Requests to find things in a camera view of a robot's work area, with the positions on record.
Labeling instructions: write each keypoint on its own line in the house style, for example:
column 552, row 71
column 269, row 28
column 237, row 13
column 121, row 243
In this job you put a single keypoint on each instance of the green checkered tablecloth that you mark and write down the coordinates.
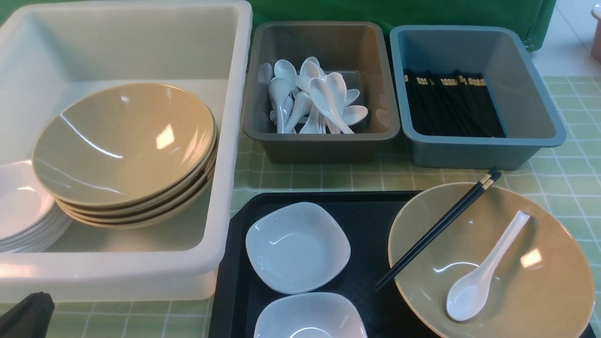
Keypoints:
column 564, row 180

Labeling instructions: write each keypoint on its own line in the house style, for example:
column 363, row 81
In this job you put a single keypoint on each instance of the grey plastic bin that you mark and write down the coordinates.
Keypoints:
column 357, row 50

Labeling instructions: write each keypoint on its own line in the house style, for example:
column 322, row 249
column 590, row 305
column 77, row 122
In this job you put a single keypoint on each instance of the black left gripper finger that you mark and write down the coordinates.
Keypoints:
column 30, row 318

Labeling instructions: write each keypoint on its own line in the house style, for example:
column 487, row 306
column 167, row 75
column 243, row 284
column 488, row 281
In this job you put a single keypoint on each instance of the tan noodle bowl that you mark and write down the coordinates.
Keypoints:
column 543, row 286

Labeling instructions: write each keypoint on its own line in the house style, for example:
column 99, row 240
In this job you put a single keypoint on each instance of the stack of white dishes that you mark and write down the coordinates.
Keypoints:
column 30, row 219

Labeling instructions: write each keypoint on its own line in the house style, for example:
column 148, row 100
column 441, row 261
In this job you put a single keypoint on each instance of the green fabric backdrop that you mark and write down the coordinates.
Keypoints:
column 529, row 19

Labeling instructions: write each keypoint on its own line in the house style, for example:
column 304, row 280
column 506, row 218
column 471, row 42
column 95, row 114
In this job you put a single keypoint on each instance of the top tan stacked bowl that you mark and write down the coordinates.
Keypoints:
column 123, row 144

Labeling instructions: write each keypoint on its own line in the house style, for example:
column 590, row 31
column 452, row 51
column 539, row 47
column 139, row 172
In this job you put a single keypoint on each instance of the pile of black chopsticks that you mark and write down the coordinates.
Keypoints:
column 457, row 104

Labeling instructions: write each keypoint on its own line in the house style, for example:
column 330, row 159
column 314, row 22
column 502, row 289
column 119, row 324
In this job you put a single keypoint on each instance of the stack of tan bowls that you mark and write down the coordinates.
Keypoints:
column 155, row 209

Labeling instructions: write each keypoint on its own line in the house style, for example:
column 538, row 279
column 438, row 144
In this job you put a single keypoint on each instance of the black plastic tray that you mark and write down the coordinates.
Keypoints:
column 380, row 226

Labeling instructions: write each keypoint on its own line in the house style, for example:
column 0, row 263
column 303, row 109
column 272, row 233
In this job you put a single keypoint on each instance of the large white plastic tub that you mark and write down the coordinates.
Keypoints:
column 53, row 55

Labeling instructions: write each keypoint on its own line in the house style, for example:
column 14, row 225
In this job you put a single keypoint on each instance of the white soup spoon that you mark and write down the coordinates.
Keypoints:
column 468, row 296

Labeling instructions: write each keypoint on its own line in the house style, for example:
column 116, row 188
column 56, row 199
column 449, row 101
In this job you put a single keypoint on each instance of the pile of white spoons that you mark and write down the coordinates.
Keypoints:
column 308, row 100

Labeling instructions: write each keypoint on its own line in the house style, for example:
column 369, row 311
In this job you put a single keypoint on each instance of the blue plastic bin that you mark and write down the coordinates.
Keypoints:
column 527, row 113

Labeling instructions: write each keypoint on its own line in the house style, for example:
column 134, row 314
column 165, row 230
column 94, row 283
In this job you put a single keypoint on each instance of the black chopstick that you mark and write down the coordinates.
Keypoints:
column 436, row 227
column 441, row 232

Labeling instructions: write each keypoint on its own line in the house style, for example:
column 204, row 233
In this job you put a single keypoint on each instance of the white square dish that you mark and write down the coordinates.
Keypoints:
column 310, row 315
column 297, row 248

